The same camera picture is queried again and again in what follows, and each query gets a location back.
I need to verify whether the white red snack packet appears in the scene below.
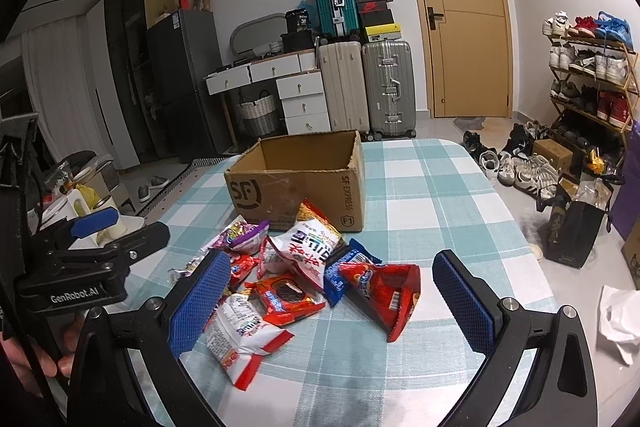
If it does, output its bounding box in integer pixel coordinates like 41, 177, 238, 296
204, 294, 294, 391

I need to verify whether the red cheetos chip bag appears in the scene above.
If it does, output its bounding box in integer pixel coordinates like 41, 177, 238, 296
338, 261, 421, 343

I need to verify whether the red oreo cookie packet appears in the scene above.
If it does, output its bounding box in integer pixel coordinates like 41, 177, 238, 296
244, 273, 326, 327

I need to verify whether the purple grape candy bag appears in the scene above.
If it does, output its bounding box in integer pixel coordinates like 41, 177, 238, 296
200, 216, 270, 256

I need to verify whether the white red noodle snack bag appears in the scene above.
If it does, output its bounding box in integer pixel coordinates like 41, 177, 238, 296
270, 199, 343, 291

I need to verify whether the blue cookie packet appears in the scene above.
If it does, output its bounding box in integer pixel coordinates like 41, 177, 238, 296
322, 237, 383, 308

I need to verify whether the person's left hand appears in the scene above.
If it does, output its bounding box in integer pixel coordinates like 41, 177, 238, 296
0, 315, 86, 398

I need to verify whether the patterned floor rug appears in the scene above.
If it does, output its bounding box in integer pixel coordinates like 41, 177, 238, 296
122, 155, 239, 221

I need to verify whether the black paper shopping bag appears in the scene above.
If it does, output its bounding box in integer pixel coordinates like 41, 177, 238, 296
536, 194, 610, 269

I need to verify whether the teal plaid tablecloth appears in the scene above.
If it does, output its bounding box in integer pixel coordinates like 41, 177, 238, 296
124, 131, 554, 426

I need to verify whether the brown SF cardboard box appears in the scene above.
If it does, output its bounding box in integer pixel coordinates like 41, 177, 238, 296
224, 130, 364, 233

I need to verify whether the pile of sneakers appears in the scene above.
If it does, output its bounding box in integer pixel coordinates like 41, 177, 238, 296
462, 120, 560, 200

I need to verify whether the white curtain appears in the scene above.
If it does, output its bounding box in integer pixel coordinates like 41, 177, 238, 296
21, 16, 108, 161

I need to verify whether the small brown cardboard box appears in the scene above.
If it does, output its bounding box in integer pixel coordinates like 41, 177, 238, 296
533, 139, 573, 173

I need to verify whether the purple gift bag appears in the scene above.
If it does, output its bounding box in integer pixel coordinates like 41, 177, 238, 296
611, 120, 640, 239

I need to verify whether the woven laundry basket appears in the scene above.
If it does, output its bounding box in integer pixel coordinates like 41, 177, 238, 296
238, 89, 279, 139

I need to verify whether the black refrigerator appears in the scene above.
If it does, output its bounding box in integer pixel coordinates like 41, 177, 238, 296
149, 10, 232, 162

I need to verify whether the white drawer desk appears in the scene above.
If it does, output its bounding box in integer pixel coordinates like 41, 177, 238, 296
204, 50, 331, 134

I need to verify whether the oval mirror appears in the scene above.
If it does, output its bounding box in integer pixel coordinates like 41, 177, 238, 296
230, 13, 286, 60

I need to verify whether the wooden shoe rack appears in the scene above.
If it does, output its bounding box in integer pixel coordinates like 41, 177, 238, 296
546, 35, 639, 146

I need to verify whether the silver hard suitcase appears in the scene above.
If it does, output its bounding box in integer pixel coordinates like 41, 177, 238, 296
362, 40, 416, 140

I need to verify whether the beige hard suitcase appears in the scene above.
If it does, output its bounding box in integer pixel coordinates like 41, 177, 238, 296
318, 41, 371, 135

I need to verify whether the wooden door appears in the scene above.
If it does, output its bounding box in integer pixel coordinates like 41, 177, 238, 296
416, 0, 513, 118

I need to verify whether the stack of shoe boxes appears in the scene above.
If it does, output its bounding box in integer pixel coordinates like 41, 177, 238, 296
355, 0, 401, 44

